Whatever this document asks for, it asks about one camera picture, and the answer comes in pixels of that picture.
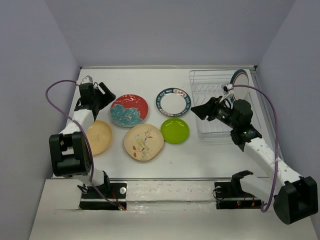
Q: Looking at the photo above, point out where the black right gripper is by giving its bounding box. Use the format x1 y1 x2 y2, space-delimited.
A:
190 95 238 129

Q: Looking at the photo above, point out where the red plate with teal flower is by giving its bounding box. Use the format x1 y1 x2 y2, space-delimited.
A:
110 94 149 128

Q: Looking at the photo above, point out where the small green red rimmed plate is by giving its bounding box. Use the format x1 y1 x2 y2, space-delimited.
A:
230 69 249 100

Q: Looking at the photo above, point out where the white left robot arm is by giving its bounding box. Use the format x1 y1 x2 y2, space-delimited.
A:
45 81 116 198

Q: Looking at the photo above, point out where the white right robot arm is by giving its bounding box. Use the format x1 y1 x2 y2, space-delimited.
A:
191 97 319 225

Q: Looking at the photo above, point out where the large green rimmed lettered plate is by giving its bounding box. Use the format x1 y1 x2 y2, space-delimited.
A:
155 87 191 117

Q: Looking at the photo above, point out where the lime green plate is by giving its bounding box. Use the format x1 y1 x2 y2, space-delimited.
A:
160 117 190 145

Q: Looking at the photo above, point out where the plain yellow plate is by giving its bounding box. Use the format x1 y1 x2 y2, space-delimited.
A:
86 120 113 156

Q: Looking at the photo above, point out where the beige plate with bird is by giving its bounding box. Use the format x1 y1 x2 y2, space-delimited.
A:
123 123 165 162

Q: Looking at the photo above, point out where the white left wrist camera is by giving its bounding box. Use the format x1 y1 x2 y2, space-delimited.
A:
77 75 94 85

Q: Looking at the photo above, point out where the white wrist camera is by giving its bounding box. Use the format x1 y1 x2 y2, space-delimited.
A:
220 84 235 102
77 75 94 85

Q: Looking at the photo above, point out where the white wire dish rack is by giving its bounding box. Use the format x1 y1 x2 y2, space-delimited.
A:
189 69 261 141

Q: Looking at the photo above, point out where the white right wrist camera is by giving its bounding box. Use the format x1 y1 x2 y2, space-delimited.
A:
220 84 235 102

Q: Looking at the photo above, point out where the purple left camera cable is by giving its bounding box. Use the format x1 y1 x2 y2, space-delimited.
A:
45 79 121 208

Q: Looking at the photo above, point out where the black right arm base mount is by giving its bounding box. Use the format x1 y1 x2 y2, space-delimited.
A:
212 170 262 210

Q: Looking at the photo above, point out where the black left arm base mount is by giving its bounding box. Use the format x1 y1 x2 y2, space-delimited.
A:
77 181 128 211

